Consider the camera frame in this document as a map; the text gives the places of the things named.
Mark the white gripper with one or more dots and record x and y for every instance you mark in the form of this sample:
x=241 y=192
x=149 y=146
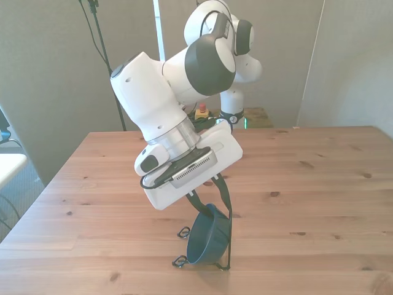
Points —
x=224 y=147

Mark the dark blue bowl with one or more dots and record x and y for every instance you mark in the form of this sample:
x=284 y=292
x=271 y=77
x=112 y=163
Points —
x=208 y=236

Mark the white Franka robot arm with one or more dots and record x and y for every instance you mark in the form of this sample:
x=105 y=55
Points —
x=147 y=92

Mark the yellow red emergency stop button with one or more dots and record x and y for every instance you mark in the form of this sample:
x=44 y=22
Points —
x=201 y=113

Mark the small wooden robot stand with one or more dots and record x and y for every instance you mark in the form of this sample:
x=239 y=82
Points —
x=259 y=116

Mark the black tripod stand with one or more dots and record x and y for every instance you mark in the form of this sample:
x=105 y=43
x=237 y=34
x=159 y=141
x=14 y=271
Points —
x=102 y=52

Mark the white side table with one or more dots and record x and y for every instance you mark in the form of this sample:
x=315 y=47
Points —
x=10 y=166

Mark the dark monitor with blue edge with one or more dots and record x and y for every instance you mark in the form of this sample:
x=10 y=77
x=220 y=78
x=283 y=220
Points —
x=3 y=126

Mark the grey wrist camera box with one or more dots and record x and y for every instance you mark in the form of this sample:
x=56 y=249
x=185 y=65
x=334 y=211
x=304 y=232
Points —
x=196 y=169

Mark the white vertical divider post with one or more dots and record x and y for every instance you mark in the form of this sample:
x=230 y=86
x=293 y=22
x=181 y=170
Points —
x=159 y=30

